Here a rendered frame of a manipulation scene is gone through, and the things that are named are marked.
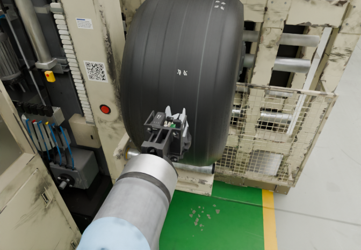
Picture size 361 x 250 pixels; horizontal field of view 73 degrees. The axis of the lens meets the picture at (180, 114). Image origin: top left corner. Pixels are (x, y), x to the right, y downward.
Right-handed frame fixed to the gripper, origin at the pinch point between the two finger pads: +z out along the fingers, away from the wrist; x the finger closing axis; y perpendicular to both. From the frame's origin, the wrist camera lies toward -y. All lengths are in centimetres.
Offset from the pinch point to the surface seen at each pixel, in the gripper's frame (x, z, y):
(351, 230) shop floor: -104, 72, -117
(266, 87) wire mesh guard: -28, 64, -18
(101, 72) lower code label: 31.5, 20.9, 0.2
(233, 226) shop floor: -27, 58, -118
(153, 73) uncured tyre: 7.2, 3.7, 9.7
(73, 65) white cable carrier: 42.6, 21.9, 1.1
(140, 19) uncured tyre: 13.4, 12.8, 19.9
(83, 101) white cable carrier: 43, 24, -14
